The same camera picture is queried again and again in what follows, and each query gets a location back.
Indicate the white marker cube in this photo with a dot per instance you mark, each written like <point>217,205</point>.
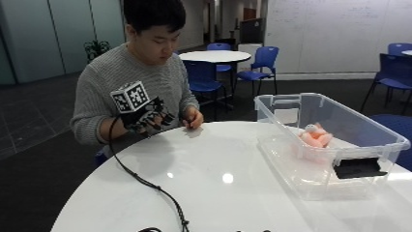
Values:
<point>129,96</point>

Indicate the the person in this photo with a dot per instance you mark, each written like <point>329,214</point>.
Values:
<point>128,77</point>

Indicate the blue plastic chair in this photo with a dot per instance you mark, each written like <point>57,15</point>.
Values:
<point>260,69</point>
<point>201,77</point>
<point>400,48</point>
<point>220,48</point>

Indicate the blue seat under person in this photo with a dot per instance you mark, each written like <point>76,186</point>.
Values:
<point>100,158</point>

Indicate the white round table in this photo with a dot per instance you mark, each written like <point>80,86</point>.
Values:
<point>214,56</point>

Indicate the white box stand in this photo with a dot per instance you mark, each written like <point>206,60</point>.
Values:
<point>248,54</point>

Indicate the green potted plant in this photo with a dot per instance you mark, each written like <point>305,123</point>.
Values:
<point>96,49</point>

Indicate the pink soft toy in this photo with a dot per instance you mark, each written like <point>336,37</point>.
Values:
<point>316,137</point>

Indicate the black cabinet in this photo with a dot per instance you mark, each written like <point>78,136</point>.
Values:
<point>250,30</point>

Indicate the clear plastic storage bin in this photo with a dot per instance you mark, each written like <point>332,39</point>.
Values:
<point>329,167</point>

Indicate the dark blue chair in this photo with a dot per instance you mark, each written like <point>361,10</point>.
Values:
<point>394,75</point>

